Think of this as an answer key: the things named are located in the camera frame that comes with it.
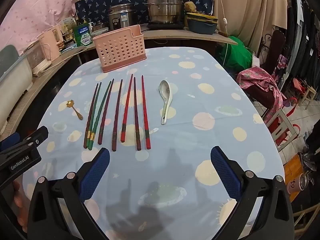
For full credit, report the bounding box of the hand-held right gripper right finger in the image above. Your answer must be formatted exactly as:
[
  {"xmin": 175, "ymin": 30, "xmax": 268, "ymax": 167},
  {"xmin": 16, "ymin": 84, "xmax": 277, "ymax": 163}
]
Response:
[{"xmin": 210, "ymin": 146, "xmax": 295, "ymax": 240}]

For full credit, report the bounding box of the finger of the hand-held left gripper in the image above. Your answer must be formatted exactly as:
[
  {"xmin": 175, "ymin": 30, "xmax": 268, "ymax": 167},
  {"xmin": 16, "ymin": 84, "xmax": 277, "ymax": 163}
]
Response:
[
  {"xmin": 14, "ymin": 126, "xmax": 49, "ymax": 153},
  {"xmin": 0, "ymin": 132, "xmax": 20, "ymax": 151}
]

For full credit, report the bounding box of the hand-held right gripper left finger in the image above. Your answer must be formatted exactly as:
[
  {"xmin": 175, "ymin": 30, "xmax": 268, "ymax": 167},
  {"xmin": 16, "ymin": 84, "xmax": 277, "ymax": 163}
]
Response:
[{"xmin": 27, "ymin": 147, "xmax": 110, "ymax": 240}]

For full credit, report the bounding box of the small gold flower spoon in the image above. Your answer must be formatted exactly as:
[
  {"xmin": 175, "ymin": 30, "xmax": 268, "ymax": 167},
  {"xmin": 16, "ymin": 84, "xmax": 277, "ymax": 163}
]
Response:
[{"xmin": 65, "ymin": 99, "xmax": 84, "ymax": 120}]

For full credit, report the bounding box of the green wavy chopstick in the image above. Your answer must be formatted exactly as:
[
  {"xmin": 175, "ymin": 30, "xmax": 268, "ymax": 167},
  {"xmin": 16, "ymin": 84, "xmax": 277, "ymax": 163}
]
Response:
[
  {"xmin": 87, "ymin": 81, "xmax": 102, "ymax": 151},
  {"xmin": 89, "ymin": 80, "xmax": 112, "ymax": 143}
]

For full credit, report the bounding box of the dark brown chopstick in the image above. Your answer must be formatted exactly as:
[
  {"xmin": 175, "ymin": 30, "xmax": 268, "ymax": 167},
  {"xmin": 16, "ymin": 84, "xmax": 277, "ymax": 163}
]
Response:
[
  {"xmin": 133, "ymin": 76, "xmax": 142, "ymax": 151},
  {"xmin": 111, "ymin": 79, "xmax": 124, "ymax": 152}
]

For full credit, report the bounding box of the maroon wavy chopstick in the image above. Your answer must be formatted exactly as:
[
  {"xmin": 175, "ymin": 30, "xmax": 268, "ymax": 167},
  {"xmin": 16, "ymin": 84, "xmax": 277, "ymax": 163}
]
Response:
[
  {"xmin": 97, "ymin": 78, "xmax": 115, "ymax": 145},
  {"xmin": 83, "ymin": 83, "xmax": 99, "ymax": 148}
]

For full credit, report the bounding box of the red chopstick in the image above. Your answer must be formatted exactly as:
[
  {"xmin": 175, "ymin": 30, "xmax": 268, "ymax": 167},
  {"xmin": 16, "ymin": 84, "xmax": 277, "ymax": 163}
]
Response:
[
  {"xmin": 120, "ymin": 74, "xmax": 134, "ymax": 143},
  {"xmin": 141, "ymin": 75, "xmax": 152, "ymax": 150}
]

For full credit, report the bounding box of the white ceramic spoon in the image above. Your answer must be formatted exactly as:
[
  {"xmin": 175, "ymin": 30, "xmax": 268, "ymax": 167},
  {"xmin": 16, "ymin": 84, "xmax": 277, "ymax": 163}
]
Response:
[{"xmin": 158, "ymin": 80, "xmax": 173, "ymax": 125}]

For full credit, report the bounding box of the pink perforated utensil basket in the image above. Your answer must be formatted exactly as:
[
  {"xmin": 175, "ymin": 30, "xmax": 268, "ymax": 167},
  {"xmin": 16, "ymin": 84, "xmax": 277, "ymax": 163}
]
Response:
[{"xmin": 93, "ymin": 25, "xmax": 147, "ymax": 73}]

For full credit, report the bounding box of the person's left hand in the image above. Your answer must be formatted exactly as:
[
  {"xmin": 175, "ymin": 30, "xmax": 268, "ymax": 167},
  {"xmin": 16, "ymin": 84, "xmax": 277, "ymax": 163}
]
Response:
[{"xmin": 10, "ymin": 180, "xmax": 32, "ymax": 233}]

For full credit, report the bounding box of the white bin with teal lid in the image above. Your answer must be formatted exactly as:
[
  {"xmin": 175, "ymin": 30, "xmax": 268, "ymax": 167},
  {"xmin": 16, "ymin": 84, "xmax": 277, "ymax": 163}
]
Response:
[{"xmin": 0, "ymin": 44, "xmax": 34, "ymax": 135}]

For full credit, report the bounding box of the blue dotted tablecloth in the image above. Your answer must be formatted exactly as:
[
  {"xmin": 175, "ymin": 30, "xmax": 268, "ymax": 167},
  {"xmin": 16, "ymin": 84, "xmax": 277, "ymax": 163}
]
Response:
[{"xmin": 22, "ymin": 46, "xmax": 285, "ymax": 240}]

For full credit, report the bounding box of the white wooden chair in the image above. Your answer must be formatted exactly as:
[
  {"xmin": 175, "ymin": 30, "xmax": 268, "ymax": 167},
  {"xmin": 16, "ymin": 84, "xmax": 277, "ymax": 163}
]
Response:
[{"xmin": 266, "ymin": 107, "xmax": 302, "ymax": 153}]

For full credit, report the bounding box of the white glass appliance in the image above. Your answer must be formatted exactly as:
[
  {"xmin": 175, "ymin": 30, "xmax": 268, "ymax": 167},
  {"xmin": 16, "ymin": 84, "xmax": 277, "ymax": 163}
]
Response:
[{"xmin": 25, "ymin": 40, "xmax": 54, "ymax": 77}]

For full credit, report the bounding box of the pink floral cloth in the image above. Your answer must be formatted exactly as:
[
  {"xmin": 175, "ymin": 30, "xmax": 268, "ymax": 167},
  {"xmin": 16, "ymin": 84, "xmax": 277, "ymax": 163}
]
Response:
[{"xmin": 236, "ymin": 66, "xmax": 288, "ymax": 123}]

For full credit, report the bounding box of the pink electric kettle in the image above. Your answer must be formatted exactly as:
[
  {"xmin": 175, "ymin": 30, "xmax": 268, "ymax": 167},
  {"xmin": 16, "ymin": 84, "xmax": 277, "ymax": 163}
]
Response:
[{"xmin": 37, "ymin": 25, "xmax": 65, "ymax": 60}]

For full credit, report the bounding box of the green white carton box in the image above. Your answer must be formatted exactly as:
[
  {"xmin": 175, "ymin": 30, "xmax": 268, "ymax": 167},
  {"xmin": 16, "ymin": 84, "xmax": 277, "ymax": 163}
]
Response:
[{"xmin": 72, "ymin": 22, "xmax": 92, "ymax": 47}]

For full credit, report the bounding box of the small wooden stool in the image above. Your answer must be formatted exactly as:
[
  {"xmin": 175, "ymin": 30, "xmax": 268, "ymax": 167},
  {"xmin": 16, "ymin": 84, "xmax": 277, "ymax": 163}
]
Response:
[{"xmin": 299, "ymin": 85, "xmax": 318, "ymax": 109}]

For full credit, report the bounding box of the green plastic bag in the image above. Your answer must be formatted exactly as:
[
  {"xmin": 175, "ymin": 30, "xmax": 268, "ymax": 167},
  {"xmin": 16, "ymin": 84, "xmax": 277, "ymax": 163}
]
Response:
[{"xmin": 224, "ymin": 35, "xmax": 255, "ymax": 75}]

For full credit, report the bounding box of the pink dotted curtain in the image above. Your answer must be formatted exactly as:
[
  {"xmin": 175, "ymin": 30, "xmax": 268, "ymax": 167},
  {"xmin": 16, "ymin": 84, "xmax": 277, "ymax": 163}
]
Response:
[{"xmin": 0, "ymin": 0, "xmax": 87, "ymax": 55}]

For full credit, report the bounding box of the dark metal chair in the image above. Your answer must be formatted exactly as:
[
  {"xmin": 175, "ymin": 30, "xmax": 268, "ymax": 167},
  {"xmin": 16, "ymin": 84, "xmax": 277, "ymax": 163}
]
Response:
[{"xmin": 260, "ymin": 30, "xmax": 287, "ymax": 77}]

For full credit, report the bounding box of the blue floral cloth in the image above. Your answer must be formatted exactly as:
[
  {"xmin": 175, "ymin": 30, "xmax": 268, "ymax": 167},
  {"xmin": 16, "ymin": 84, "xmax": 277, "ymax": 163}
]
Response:
[{"xmin": 74, "ymin": 0, "xmax": 214, "ymax": 28}]

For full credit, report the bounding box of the steel rice cooker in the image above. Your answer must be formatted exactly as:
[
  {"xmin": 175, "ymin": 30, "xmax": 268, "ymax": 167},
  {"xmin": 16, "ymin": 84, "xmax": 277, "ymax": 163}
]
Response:
[{"xmin": 108, "ymin": 3, "xmax": 135, "ymax": 30}]

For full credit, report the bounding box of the wooden counter shelf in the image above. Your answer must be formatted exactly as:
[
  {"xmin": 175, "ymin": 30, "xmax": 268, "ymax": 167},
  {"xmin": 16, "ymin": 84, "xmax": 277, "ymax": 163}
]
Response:
[{"xmin": 140, "ymin": 24, "xmax": 238, "ymax": 46}]

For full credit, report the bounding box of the dark blue basin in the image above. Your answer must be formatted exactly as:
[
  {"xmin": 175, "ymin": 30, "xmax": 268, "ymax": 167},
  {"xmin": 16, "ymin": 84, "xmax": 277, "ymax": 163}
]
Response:
[{"xmin": 187, "ymin": 19, "xmax": 218, "ymax": 35}]

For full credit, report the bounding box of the yellow green bowl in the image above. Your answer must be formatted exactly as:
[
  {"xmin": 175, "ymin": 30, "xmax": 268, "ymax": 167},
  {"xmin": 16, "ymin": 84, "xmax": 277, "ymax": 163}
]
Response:
[{"xmin": 185, "ymin": 12, "xmax": 218, "ymax": 22}]

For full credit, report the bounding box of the black induction cooker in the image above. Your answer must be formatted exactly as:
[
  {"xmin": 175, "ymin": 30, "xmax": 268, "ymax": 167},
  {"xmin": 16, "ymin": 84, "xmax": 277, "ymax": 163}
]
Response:
[{"xmin": 147, "ymin": 22, "xmax": 185, "ymax": 30}]

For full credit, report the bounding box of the row of hanging clothes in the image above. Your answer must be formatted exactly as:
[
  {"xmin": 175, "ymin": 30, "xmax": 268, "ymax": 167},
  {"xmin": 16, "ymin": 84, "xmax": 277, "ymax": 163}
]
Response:
[{"xmin": 282, "ymin": 0, "xmax": 320, "ymax": 100}]

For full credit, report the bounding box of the beige curtain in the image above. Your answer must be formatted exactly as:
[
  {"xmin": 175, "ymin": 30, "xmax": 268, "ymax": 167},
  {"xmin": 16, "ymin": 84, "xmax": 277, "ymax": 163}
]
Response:
[{"xmin": 212, "ymin": 0, "xmax": 288, "ymax": 60}]

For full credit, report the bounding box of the stainless steel steamer pot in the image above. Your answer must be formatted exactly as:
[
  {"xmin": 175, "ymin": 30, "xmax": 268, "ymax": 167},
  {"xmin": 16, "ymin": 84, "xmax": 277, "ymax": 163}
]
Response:
[{"xmin": 145, "ymin": 0, "xmax": 189, "ymax": 24}]

